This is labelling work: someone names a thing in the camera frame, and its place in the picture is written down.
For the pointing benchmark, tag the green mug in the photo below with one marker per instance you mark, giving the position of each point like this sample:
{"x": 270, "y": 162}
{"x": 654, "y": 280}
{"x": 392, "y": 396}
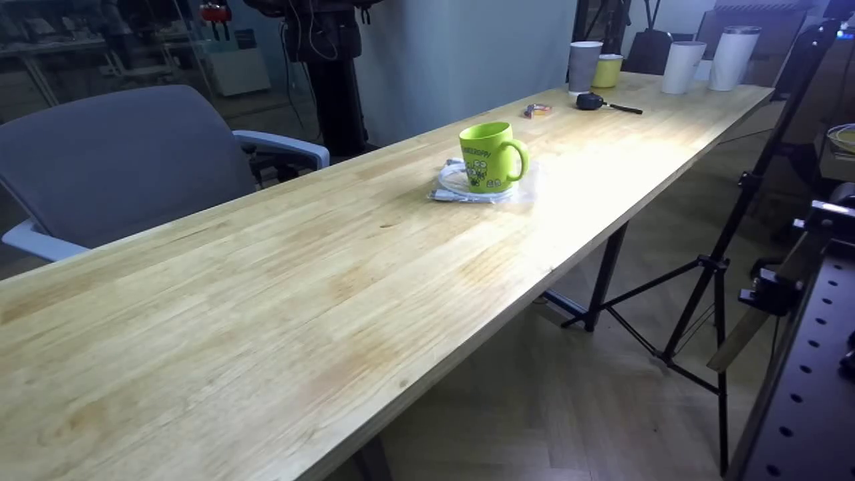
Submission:
{"x": 492, "y": 157}

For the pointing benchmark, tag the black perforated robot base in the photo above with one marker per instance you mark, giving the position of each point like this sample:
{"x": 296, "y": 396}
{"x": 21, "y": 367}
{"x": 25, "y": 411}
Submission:
{"x": 802, "y": 427}

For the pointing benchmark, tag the grey cup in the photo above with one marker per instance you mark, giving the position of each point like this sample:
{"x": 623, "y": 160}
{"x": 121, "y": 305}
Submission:
{"x": 584, "y": 58}

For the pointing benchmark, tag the yellow cup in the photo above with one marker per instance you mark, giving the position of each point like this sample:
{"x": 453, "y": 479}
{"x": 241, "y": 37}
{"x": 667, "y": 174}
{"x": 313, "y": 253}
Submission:
{"x": 607, "y": 71}

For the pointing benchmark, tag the small keys on table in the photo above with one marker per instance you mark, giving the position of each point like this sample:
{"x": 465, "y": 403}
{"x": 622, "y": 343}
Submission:
{"x": 539, "y": 111}

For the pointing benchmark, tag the black table leg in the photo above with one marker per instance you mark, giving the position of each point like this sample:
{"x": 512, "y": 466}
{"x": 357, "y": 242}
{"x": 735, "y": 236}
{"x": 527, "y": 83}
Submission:
{"x": 604, "y": 276}

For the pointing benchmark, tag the black tripod stand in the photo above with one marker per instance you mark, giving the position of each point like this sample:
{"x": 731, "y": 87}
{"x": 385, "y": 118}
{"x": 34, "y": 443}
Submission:
{"x": 793, "y": 87}

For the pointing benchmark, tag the white tumbler left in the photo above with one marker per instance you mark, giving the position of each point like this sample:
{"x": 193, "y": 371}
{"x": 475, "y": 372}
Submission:
{"x": 681, "y": 67}

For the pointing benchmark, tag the white tumbler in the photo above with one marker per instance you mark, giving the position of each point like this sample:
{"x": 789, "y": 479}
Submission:
{"x": 731, "y": 59}
{"x": 681, "y": 67}

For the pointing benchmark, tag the grey office chair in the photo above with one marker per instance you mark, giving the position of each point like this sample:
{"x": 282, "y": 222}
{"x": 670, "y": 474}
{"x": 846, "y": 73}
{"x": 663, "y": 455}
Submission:
{"x": 97, "y": 169}

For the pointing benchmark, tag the white tumbler right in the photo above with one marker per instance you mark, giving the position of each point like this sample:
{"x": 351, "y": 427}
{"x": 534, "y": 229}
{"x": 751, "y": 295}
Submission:
{"x": 731, "y": 59}

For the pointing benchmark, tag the black mouse with cable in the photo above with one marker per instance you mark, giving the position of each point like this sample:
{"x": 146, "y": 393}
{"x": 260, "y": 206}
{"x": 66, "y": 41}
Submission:
{"x": 598, "y": 103}

